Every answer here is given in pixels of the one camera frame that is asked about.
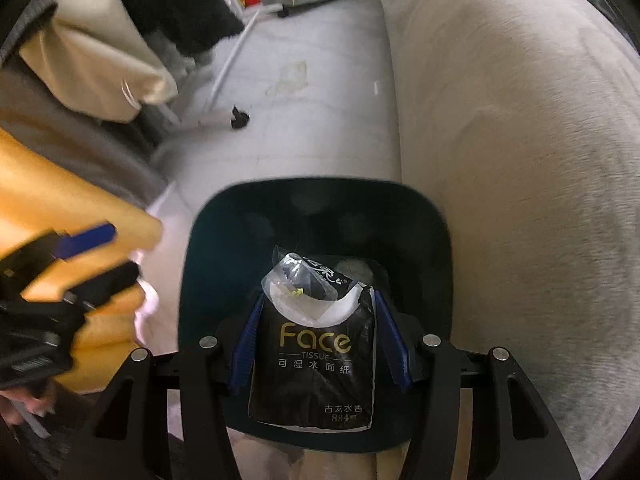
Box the white clothes rack base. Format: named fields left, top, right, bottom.
left=162, top=4, right=292, bottom=131

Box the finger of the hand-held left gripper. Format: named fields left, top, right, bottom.
left=55, top=223, right=118, bottom=263
left=65, top=260, right=143, bottom=311

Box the black fleece coat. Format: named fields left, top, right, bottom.
left=132, top=0, right=247, bottom=57

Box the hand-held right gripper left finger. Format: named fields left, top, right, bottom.
left=57, top=295, right=266, bottom=480

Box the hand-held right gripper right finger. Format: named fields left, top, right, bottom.
left=372, top=287, right=583, bottom=480

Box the beige coat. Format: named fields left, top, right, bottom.
left=17, top=0, right=179, bottom=124

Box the translucent plastic scrap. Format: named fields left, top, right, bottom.
left=265, top=60, right=308, bottom=97

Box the dark teal trash bin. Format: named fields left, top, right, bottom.
left=177, top=176, right=455, bottom=453

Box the yellow curtain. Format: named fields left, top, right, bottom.
left=0, top=125, right=166, bottom=396

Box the pink cloth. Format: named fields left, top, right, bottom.
left=131, top=250, right=162, bottom=346

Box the black tissue packet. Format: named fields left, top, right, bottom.
left=247, top=245, right=377, bottom=432

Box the grey long coat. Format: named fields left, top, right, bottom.
left=0, top=0, right=168, bottom=208

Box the person's left hand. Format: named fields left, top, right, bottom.
left=0, top=387, right=58, bottom=428

